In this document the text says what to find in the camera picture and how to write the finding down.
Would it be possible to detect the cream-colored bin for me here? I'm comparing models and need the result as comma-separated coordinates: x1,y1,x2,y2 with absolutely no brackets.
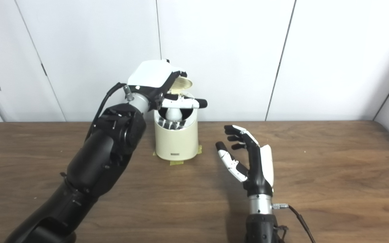
153,90,199,161

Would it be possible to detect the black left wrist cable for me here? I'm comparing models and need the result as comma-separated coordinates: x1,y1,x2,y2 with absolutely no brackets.
84,82,128,143

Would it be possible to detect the round cream bin lid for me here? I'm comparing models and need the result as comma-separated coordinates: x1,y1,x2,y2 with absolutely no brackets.
170,76,193,94

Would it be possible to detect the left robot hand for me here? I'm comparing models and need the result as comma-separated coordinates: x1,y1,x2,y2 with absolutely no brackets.
127,60,208,112

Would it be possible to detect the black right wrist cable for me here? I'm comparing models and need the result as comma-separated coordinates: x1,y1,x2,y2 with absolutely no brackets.
287,205,317,243

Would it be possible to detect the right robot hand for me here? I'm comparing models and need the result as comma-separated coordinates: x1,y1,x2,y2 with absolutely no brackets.
215,125,275,197

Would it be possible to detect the small white plastic bottle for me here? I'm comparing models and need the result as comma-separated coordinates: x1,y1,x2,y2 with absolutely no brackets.
165,107,184,122

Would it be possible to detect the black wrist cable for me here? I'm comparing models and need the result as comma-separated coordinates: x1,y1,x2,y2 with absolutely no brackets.
84,82,128,143
287,205,317,243

